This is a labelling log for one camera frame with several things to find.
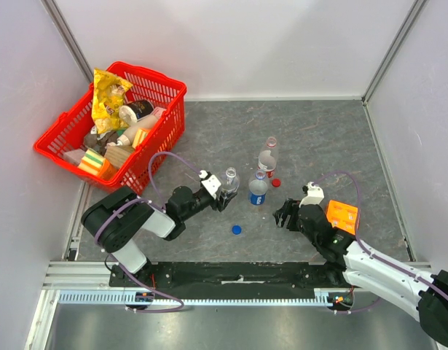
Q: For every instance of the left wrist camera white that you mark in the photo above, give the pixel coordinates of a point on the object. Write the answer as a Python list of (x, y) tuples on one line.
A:
[(210, 182)]

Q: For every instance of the striped yellow green sponge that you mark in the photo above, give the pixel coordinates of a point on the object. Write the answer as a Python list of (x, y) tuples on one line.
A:
[(91, 162)]

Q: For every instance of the wooden block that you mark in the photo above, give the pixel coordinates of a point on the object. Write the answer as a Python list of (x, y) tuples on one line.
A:
[(118, 155)]

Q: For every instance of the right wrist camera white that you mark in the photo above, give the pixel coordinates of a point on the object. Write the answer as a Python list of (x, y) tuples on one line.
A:
[(313, 195)]

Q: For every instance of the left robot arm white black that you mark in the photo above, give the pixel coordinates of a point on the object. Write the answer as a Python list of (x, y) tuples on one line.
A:
[(115, 220)]

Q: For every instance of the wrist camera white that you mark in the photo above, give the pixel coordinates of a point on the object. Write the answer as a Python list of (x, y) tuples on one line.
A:
[(313, 195), (210, 182)]

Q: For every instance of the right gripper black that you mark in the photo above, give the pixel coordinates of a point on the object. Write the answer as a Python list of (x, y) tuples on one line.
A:
[(291, 215)]

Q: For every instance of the small clear water bottle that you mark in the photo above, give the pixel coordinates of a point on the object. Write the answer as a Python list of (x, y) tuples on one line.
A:
[(230, 181)]

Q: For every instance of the blue bottle cap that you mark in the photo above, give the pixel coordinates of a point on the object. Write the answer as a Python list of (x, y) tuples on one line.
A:
[(236, 230)]

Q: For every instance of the white cable duct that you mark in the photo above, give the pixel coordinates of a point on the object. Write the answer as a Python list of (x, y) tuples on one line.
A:
[(134, 298)]

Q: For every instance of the beige sauce bottle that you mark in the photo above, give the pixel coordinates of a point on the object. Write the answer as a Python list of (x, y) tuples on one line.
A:
[(147, 123)]

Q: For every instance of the yellow chips bag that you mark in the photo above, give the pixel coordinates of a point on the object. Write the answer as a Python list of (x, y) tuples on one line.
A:
[(109, 92)]

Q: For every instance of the brown cup with lid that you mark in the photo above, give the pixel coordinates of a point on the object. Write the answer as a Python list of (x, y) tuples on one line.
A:
[(132, 112)]

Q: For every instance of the yellow wafer pack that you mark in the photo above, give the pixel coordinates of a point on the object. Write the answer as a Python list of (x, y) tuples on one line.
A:
[(141, 134)]

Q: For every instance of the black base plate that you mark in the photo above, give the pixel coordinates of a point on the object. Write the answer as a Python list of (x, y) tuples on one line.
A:
[(181, 274)]

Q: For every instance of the orange packet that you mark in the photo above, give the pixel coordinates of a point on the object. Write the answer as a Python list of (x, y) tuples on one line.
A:
[(106, 171)]

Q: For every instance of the red plastic basket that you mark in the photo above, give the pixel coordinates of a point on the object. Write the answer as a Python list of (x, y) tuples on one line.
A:
[(116, 134)]

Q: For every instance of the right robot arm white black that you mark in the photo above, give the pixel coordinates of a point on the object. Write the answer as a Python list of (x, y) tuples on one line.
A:
[(421, 294)]

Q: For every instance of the orange snack box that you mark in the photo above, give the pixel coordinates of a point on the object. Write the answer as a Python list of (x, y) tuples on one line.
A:
[(343, 216)]

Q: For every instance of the blue label pepsi bottle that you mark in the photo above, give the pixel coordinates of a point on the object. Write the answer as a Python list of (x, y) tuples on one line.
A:
[(257, 187)]

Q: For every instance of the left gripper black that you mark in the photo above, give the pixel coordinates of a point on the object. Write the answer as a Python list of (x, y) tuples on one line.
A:
[(224, 200)]

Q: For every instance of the red label clear bottle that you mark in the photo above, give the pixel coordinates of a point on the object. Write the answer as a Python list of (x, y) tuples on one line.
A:
[(268, 157)]

